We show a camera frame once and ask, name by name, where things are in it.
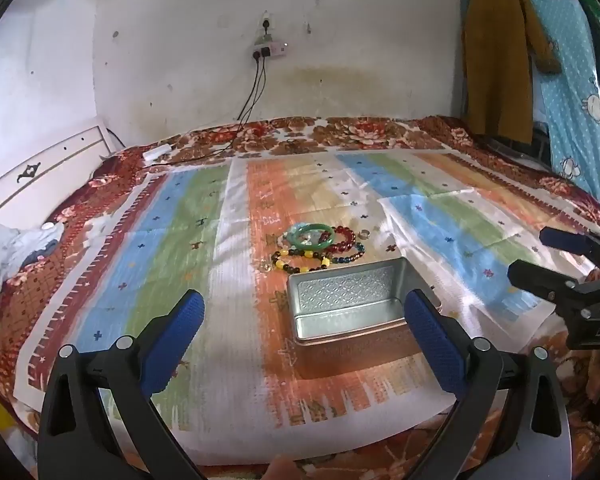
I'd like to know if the floral red bedsheet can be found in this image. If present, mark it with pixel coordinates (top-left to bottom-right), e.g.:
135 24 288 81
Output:
0 115 600 480

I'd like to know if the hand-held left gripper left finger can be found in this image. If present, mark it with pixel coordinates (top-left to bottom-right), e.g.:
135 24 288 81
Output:
37 289 205 480

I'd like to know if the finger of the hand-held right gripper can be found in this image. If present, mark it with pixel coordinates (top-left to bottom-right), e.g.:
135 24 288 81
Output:
507 258 590 319
539 226 600 275

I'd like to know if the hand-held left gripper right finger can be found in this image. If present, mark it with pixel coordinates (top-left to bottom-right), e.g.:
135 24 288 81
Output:
404 289 574 480

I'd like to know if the white headboard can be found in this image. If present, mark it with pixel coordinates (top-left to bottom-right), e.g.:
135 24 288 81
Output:
0 115 127 228

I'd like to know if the pink power strip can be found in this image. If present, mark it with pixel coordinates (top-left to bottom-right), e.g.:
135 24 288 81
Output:
251 42 288 60

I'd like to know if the pile of pale clothes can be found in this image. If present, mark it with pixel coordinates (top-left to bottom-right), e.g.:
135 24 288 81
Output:
0 219 66 307

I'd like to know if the brown hanging garment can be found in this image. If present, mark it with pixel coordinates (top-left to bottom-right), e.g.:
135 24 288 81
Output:
461 0 562 147

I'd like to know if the yellow and black bead bracelet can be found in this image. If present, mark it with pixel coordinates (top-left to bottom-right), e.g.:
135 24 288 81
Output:
271 247 332 275

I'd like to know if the striped colourful mat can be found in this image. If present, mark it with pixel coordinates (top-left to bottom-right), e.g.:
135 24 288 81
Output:
15 147 588 442

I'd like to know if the multicolour bead bracelet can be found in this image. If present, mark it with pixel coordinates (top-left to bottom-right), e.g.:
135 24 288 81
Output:
330 240 367 266

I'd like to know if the red bead bracelet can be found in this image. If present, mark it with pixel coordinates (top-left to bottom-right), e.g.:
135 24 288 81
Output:
316 226 356 257

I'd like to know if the person's left hand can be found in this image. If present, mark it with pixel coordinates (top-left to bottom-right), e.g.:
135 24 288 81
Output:
266 455 308 480

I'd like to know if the blue cartoon print curtain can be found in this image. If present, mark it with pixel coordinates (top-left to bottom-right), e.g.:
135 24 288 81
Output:
459 0 600 203

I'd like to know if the black cable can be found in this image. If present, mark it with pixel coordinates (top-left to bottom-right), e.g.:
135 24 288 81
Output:
200 54 262 160
215 55 268 153

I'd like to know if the green jade bangle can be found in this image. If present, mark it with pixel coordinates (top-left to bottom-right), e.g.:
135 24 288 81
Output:
286 223 336 253

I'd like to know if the embossed metal tin box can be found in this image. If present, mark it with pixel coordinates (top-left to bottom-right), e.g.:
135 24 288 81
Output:
286 257 442 347

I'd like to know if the wall socket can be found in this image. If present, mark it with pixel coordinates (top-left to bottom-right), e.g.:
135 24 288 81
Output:
256 12 278 43

